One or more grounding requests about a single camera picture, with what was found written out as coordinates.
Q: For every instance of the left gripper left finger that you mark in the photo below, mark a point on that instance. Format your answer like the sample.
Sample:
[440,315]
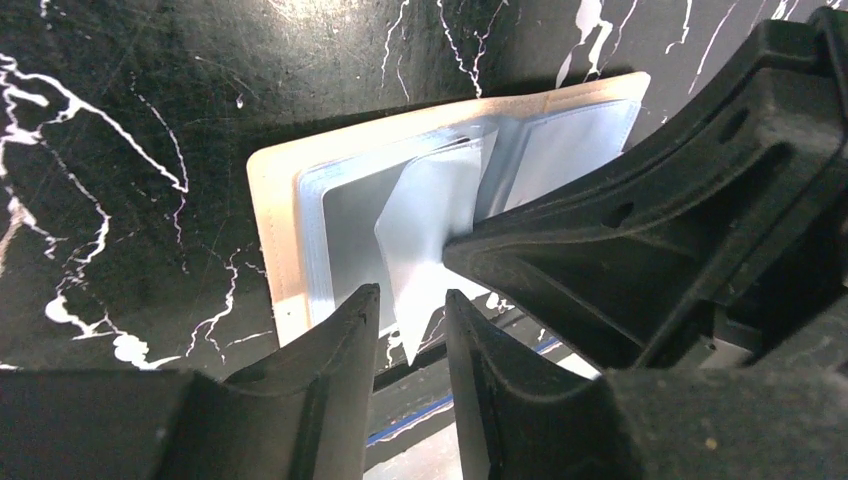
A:
[299,413]

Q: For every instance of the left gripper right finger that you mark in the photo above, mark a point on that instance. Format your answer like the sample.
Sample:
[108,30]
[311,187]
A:
[521,416]

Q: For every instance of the beige leather card holder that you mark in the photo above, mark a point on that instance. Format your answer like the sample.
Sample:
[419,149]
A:
[376,202]

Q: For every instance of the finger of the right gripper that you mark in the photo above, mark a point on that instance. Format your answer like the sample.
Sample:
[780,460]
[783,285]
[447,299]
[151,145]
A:
[724,222]

